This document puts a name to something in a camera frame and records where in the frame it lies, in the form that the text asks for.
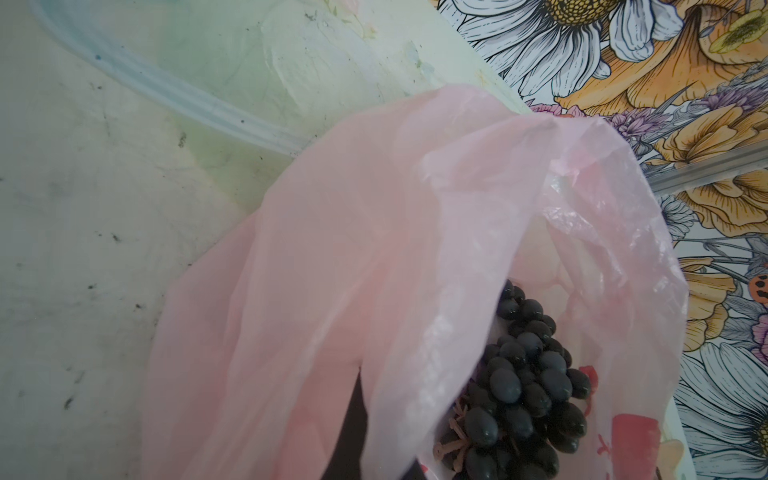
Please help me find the dark fake grape bunch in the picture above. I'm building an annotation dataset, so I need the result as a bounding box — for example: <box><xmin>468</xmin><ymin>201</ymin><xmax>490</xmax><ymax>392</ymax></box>
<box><xmin>433</xmin><ymin>281</ymin><xmax>594</xmax><ymax>479</ymax></box>

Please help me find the pink plastic bag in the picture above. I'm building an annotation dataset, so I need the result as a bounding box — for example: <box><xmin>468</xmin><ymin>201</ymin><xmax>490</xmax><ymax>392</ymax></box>
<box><xmin>141</xmin><ymin>85</ymin><xmax>688</xmax><ymax>479</ymax></box>

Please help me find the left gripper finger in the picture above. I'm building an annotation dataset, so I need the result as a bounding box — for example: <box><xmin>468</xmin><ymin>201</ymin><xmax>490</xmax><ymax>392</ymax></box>
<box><xmin>322</xmin><ymin>377</ymin><xmax>368</xmax><ymax>480</ymax></box>

